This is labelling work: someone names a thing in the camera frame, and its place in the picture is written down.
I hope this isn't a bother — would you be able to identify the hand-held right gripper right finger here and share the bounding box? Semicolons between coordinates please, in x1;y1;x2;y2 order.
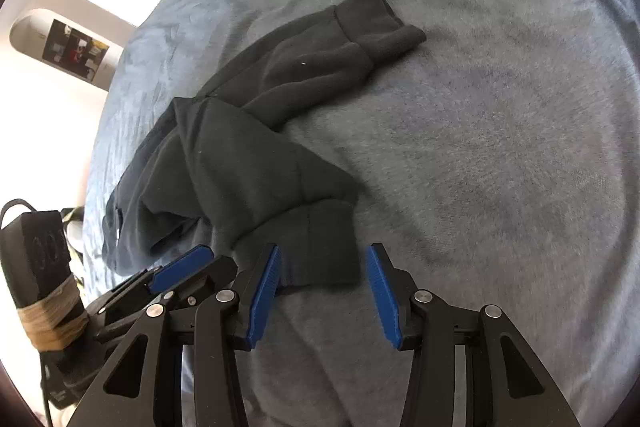
366;243;583;427

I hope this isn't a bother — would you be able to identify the black cable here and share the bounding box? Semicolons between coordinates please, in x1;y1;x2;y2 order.
0;199;40;228

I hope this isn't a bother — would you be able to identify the blue-grey blanket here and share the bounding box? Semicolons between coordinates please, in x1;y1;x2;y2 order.
80;0;640;427

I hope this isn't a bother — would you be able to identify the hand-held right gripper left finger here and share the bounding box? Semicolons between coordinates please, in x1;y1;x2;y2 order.
65;243;281;427

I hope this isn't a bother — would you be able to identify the dark grey sweatshirt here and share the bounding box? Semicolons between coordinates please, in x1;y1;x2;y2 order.
101;0;427;289

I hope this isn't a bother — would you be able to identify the wall poster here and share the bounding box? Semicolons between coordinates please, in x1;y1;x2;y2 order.
41;19;111;82

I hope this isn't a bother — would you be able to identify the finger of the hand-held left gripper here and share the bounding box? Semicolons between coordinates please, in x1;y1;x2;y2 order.
92;245;239;344

